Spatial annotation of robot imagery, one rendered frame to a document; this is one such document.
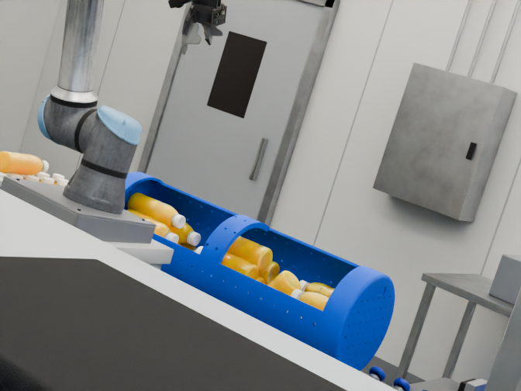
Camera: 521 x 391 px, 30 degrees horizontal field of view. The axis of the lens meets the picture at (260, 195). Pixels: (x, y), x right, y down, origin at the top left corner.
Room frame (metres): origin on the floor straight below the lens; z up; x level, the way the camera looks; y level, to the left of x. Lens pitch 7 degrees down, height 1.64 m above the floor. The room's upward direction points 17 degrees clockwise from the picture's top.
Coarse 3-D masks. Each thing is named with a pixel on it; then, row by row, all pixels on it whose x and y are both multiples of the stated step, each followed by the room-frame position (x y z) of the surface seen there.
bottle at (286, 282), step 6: (282, 276) 2.52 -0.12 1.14; (288, 276) 2.54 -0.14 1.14; (294, 276) 2.55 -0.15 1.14; (270, 282) 2.55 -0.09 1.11; (276, 282) 2.52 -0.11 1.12; (282, 282) 2.51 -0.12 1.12; (288, 282) 2.51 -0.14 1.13; (294, 282) 2.54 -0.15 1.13; (276, 288) 2.52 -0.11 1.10; (282, 288) 2.51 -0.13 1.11; (288, 288) 2.50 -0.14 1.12; (294, 288) 2.51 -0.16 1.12; (300, 288) 2.53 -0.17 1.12; (288, 294) 2.51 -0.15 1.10
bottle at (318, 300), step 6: (300, 294) 2.49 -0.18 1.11; (306, 294) 2.47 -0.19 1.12; (312, 294) 2.47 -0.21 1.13; (318, 294) 2.47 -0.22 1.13; (300, 300) 2.47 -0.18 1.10; (306, 300) 2.46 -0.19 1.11; (312, 300) 2.45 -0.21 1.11; (318, 300) 2.45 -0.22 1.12; (324, 300) 2.44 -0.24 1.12; (318, 306) 2.44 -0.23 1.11; (324, 306) 2.43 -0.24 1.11
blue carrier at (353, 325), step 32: (128, 192) 2.89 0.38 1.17; (160, 192) 2.98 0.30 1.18; (192, 224) 2.94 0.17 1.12; (224, 224) 2.62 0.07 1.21; (256, 224) 2.65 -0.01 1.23; (192, 256) 2.59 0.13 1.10; (224, 256) 2.57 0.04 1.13; (288, 256) 2.74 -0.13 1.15; (320, 256) 2.65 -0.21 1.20; (224, 288) 2.53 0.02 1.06; (256, 288) 2.47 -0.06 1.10; (352, 288) 2.38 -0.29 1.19; (384, 288) 2.48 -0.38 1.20; (288, 320) 2.41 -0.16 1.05; (320, 320) 2.36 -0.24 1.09; (352, 320) 2.37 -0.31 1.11; (384, 320) 2.53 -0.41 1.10; (352, 352) 2.42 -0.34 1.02
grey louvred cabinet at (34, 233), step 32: (0, 192) 0.94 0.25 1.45; (0, 224) 0.82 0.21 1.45; (32, 224) 0.85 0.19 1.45; (64, 224) 0.89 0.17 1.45; (32, 256) 0.74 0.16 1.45; (64, 256) 0.78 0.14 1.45; (96, 256) 0.81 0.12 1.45; (128, 256) 0.85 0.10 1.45; (160, 288) 0.77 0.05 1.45; (192, 288) 0.80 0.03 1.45; (224, 320) 0.73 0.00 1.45; (256, 320) 0.76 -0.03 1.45; (288, 352) 0.70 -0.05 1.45; (320, 352) 0.73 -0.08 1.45; (352, 384) 0.67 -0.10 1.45; (384, 384) 0.70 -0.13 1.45
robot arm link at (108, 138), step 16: (96, 112) 2.34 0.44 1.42; (112, 112) 2.31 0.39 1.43; (80, 128) 2.32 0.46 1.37; (96, 128) 2.30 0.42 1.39; (112, 128) 2.29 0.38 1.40; (128, 128) 2.30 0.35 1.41; (80, 144) 2.32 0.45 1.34; (96, 144) 2.29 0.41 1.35; (112, 144) 2.28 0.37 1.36; (128, 144) 2.30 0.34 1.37; (96, 160) 2.28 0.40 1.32; (112, 160) 2.29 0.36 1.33; (128, 160) 2.32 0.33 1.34
